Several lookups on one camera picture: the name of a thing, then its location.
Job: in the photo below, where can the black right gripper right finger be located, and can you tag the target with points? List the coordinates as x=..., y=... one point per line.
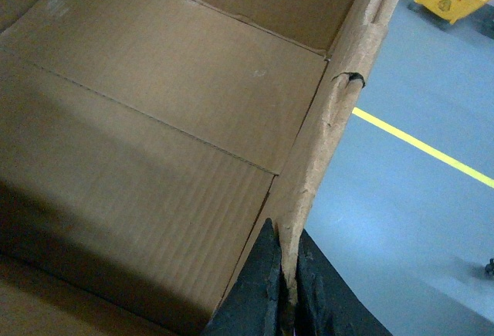
x=326, y=304

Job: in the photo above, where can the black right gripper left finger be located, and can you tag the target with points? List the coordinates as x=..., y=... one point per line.
x=251, y=307

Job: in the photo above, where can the brown cardboard box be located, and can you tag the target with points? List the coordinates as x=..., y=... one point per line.
x=144, y=143

